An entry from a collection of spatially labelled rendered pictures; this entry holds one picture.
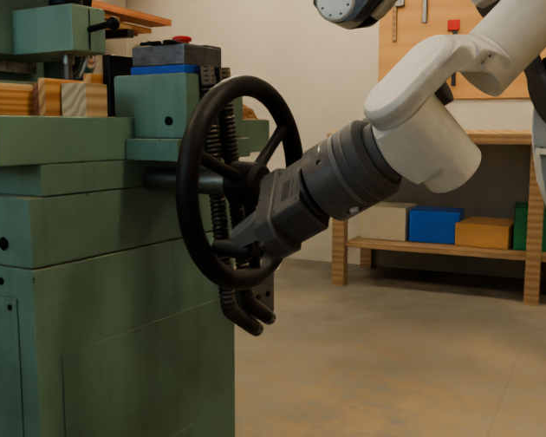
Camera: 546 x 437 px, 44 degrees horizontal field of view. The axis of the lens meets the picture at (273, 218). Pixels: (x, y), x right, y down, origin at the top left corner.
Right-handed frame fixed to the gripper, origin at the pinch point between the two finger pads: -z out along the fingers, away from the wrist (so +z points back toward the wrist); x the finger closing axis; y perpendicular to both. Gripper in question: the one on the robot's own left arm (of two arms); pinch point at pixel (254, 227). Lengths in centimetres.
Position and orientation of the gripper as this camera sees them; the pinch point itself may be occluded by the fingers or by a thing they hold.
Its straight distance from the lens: 80.1
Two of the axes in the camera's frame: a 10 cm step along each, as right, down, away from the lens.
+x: 1.1, -6.8, 7.3
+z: 7.4, -4.3, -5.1
